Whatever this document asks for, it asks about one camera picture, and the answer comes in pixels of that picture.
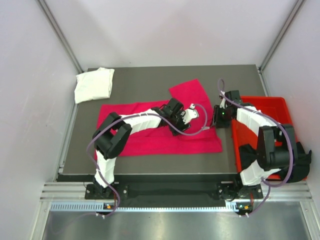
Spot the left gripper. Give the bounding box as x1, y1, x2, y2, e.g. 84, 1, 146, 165
168, 109, 191, 136

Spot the pink t-shirt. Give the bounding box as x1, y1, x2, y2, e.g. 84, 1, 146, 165
94, 78, 223, 161

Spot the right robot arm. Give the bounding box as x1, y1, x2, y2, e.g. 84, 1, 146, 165
213, 102, 297, 198

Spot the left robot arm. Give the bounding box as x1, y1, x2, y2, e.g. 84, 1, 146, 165
93, 98, 199, 199

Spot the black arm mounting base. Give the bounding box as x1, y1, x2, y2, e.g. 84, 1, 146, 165
84, 181, 263, 208

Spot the black t-shirt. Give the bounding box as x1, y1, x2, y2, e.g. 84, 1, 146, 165
236, 141, 312, 183

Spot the red plastic bin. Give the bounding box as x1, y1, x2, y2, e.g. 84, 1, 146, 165
231, 96, 293, 172

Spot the folded white t-shirt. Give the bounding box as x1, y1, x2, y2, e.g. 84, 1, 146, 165
74, 67, 115, 104

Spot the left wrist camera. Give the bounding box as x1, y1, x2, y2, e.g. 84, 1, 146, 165
182, 103, 199, 125

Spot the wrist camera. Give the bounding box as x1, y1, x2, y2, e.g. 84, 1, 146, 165
219, 90, 243, 109
182, 103, 199, 125

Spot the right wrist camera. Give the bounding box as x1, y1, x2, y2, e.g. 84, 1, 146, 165
219, 90, 243, 109

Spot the slotted grey cable duct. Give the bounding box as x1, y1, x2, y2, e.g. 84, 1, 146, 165
50, 201, 251, 213

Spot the right aluminium frame post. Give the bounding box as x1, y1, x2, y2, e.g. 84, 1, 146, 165
258, 0, 306, 75

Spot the aluminium frame post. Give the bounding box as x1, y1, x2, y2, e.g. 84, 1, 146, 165
258, 0, 306, 75
35, 0, 84, 74

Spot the left aluminium frame post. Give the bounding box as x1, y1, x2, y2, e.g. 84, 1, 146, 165
35, 0, 84, 74

